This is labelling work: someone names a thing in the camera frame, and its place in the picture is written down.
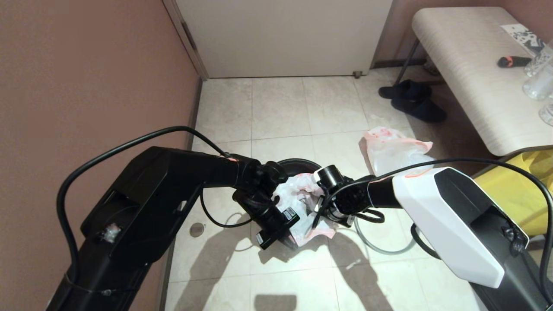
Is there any grey bin retaining ring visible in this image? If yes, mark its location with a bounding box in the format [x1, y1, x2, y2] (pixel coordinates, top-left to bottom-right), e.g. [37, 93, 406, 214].
[355, 207, 417, 255]

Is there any black round trash bin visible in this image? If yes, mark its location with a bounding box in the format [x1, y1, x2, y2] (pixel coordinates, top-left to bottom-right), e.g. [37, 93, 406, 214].
[259, 158, 324, 249]

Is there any yellow fabric bag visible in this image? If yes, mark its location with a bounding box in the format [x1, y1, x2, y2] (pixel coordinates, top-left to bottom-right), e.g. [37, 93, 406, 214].
[474, 150, 553, 236]

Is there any dark blue slipper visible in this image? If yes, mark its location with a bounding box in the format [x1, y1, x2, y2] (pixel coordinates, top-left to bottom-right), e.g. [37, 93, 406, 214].
[391, 97, 448, 124]
[378, 79, 432, 100]

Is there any white door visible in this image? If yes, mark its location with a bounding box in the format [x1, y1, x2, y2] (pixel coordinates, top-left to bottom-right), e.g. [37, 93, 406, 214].
[176, 0, 393, 79]

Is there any beige wood-grain table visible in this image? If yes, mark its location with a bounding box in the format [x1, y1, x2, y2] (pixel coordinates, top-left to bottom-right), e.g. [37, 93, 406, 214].
[394, 6, 553, 157]

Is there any black-and-white printed paper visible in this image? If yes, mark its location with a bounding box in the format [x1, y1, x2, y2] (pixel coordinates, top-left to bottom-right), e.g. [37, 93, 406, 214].
[501, 23, 547, 57]

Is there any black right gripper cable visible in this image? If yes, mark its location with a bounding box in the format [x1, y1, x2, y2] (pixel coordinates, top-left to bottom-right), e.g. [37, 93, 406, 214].
[313, 157, 553, 303]

